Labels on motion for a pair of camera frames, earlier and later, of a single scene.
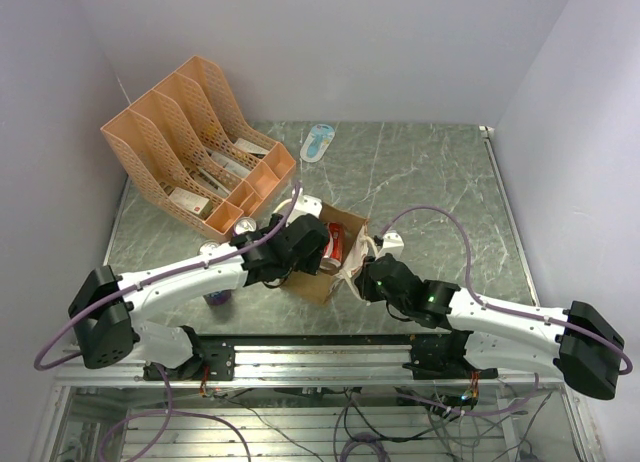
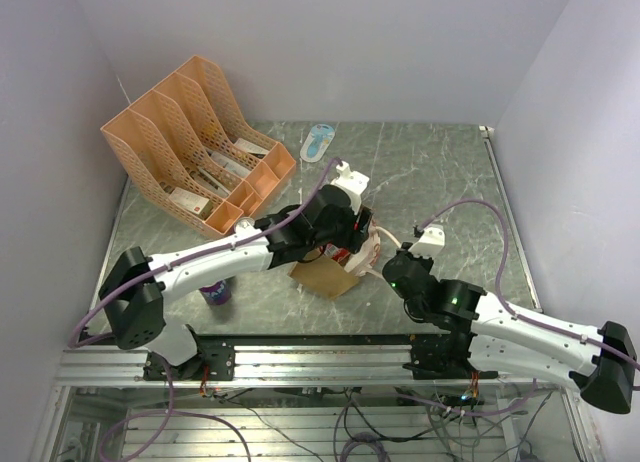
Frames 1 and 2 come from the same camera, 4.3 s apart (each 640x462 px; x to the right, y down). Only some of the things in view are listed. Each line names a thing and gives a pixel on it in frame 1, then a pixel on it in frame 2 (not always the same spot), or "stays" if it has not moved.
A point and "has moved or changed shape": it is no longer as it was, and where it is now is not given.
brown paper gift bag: [318, 286] has moved or changed shape
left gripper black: [310, 262] → [353, 238]
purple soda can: [244, 225] stays
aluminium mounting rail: [309, 366] stays
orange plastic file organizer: [187, 145] stays
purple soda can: [217, 297] stays
